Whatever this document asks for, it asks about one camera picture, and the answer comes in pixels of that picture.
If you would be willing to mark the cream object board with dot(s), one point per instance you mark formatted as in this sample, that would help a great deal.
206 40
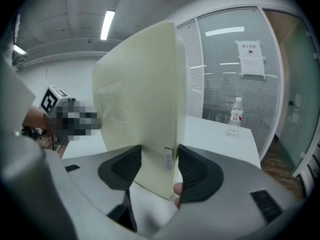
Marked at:
142 96

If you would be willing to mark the frosted glass door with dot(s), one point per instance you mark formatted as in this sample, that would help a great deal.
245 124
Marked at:
300 89

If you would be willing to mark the person's grey shirt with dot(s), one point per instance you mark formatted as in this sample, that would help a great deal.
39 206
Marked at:
13 96

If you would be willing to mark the long ceiling light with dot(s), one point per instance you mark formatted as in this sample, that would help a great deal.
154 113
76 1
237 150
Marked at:
19 49
107 24

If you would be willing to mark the clear plastic water bottle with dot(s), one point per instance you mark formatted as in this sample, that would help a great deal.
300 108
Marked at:
235 121

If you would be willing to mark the white paper wall sign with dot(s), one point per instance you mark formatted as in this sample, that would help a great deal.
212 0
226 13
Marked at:
251 59

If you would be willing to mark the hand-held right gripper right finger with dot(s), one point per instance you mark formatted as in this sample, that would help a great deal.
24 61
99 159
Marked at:
200 176

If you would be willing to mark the person's right hand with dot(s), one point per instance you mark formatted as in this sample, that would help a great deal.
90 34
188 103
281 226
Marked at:
178 191

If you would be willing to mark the person's left forearm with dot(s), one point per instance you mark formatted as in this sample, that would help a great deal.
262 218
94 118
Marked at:
35 117

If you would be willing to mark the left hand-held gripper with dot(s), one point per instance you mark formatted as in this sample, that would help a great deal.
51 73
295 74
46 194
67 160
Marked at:
53 101

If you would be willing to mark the black chair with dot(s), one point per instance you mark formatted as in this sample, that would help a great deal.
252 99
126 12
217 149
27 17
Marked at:
310 169

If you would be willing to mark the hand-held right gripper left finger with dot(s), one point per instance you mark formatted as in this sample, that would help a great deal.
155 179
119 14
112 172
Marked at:
120 170

